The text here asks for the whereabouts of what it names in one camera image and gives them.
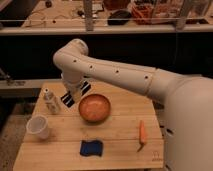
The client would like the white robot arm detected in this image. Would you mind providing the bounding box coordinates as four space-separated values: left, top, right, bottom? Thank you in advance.
53 39 213 171

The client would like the orange ceramic bowl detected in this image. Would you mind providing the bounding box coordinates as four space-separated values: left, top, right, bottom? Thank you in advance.
78 94 111 122

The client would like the white ceramic cup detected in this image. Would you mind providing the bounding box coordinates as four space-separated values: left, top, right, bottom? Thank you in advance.
26 115 50 139

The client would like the small white bottle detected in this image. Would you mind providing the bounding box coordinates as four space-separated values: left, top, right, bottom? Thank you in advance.
43 88 60 114

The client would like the blue folded cloth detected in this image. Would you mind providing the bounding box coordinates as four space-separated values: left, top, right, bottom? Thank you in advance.
80 140 103 157

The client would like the orange carrot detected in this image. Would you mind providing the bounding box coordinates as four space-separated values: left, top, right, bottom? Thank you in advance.
137 120 147 152

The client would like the black bag on bench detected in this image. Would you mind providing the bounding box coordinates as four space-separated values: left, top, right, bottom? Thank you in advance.
107 10 131 25

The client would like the orange crate on bench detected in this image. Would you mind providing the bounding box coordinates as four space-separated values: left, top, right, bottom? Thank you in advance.
132 5 152 25

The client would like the grey metal post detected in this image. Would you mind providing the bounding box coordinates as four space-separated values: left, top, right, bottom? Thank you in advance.
83 0 93 31

